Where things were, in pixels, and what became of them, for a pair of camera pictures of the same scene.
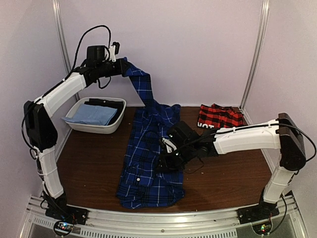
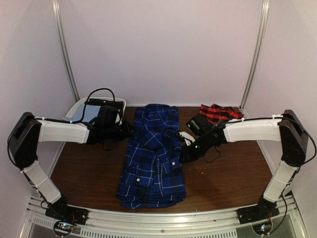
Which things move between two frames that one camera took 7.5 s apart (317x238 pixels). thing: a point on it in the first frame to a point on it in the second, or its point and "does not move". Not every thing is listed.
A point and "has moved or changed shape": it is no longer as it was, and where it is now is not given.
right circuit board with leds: [262, 229] does not move
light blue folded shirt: [88, 114] does not move
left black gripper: [121, 70] to [128, 132]
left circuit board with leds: [62, 228] does not move
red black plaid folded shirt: [214, 116] does not move
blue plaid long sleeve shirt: [145, 184] has moved or changed shape
